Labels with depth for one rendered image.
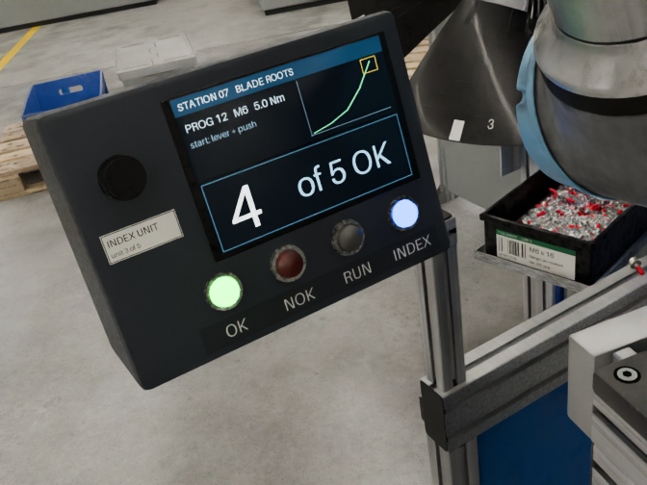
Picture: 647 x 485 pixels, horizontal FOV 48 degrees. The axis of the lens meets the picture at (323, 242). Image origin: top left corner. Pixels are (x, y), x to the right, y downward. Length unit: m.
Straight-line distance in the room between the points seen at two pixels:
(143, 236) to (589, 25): 0.29
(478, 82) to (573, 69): 0.77
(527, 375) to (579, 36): 0.51
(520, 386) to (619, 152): 0.46
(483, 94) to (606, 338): 0.61
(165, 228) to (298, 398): 1.64
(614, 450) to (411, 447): 1.30
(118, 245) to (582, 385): 0.38
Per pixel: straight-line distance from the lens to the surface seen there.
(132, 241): 0.48
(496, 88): 1.17
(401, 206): 0.54
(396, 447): 1.91
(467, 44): 1.19
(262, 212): 0.50
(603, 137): 0.42
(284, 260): 0.50
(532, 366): 0.84
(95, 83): 4.45
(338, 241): 0.52
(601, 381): 0.52
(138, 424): 2.18
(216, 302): 0.49
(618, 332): 0.63
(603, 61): 0.39
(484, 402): 0.81
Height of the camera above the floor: 1.38
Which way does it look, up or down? 30 degrees down
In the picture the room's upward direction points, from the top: 10 degrees counter-clockwise
